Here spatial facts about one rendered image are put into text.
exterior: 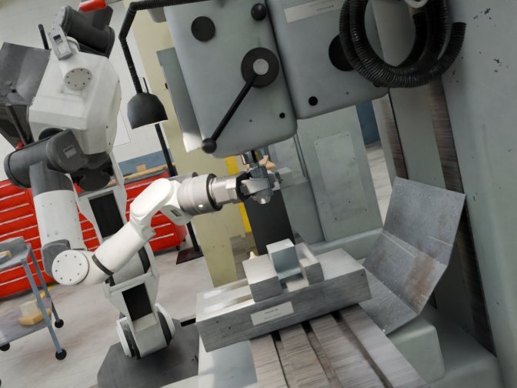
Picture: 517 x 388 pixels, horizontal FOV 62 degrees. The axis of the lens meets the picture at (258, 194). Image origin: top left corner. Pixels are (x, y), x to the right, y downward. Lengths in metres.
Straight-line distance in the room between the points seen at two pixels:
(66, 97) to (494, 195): 1.00
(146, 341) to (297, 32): 1.27
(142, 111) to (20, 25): 10.06
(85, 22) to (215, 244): 1.72
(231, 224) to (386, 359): 2.07
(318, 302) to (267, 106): 0.40
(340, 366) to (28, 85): 0.99
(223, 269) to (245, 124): 2.03
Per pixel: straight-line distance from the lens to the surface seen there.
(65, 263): 1.05
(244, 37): 0.86
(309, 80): 0.84
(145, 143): 10.04
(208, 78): 0.84
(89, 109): 1.21
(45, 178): 1.12
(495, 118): 0.86
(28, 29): 10.80
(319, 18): 0.87
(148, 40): 2.72
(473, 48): 0.84
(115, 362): 2.00
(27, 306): 3.95
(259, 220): 1.32
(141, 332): 1.72
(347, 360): 0.76
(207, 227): 2.73
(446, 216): 0.97
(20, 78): 1.29
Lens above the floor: 1.37
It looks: 10 degrees down
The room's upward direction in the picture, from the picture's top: 16 degrees counter-clockwise
